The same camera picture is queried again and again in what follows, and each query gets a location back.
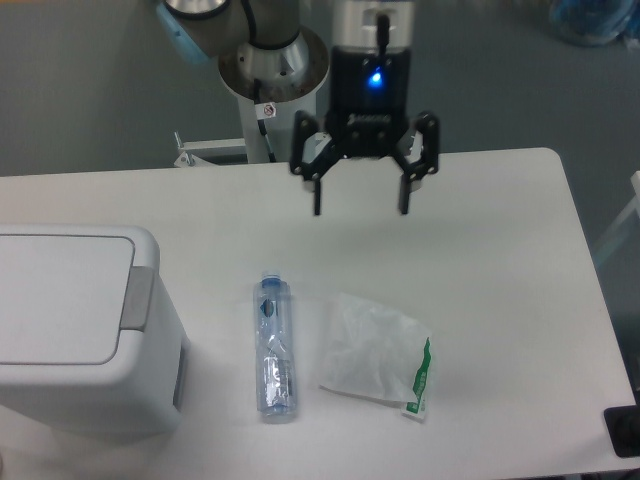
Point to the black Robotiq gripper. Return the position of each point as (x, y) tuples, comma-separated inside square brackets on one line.
[(366, 119)]

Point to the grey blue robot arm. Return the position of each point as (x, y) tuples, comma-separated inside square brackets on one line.
[(264, 52)]

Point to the white trash can body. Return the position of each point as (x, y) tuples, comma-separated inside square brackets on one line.
[(138, 390)]

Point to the white trash can lid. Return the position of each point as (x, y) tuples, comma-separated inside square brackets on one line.
[(62, 298)]

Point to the clear plastic water bottle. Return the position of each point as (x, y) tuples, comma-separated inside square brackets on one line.
[(275, 373)]

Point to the clear green plastic bag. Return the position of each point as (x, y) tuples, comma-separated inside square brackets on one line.
[(377, 353)]

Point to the blue plastic bag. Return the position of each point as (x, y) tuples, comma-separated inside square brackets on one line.
[(596, 23)]

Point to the black object at table edge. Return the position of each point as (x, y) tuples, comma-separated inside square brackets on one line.
[(623, 427)]

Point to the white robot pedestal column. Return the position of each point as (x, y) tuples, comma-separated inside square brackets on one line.
[(267, 126)]

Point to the white pedestal base frame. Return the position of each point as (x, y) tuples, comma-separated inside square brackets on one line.
[(233, 151)]

